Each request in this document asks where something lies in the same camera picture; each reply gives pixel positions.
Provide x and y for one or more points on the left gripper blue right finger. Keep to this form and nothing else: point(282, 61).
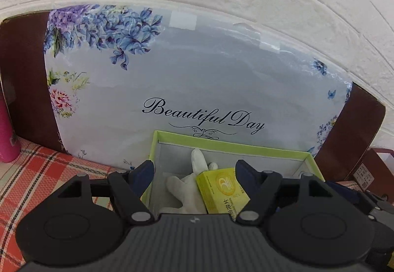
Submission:
point(248, 177)

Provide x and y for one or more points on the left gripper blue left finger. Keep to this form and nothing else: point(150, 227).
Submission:
point(141, 177)

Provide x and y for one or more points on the yellow white medicine box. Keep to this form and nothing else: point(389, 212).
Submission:
point(221, 192)

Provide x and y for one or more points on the light green cardboard storage box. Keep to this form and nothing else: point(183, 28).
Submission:
point(171, 156)

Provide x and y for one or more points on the brown cardboard shoe box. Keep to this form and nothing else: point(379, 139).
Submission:
point(374, 173)

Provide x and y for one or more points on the plaid red bed sheet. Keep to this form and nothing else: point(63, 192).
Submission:
point(60, 211)

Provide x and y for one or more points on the floral Beautiful Day pillow pack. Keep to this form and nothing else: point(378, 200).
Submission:
point(116, 74)

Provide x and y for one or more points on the pink thermos bottle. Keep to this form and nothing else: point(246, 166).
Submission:
point(10, 147)

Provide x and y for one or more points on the dark brown wooden headboard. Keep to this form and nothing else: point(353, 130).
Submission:
point(25, 88)

